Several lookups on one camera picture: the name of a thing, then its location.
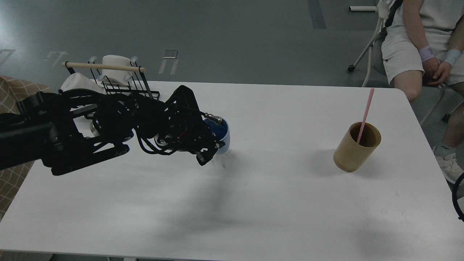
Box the white office chair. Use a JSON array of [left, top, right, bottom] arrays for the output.
[[347, 0, 403, 87]]

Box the seated person in white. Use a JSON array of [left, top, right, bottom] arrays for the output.
[[381, 0, 464, 185]]

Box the white mug on rack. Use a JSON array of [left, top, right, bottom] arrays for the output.
[[96, 55, 138, 85]]

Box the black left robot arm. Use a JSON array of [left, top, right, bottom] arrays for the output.
[[1, 85, 227, 176]]

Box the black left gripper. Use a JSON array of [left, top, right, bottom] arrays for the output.
[[138, 85, 225, 166]]

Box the brown wooden cylinder holder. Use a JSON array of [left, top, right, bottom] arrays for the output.
[[333, 122, 381, 172]]

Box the blue plastic cup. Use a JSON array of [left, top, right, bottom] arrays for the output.
[[203, 118, 230, 155]]

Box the white smiley face mug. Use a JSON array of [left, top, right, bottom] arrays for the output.
[[60, 72, 106, 94]]

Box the black wire cup rack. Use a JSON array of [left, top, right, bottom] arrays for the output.
[[62, 55, 160, 100]]

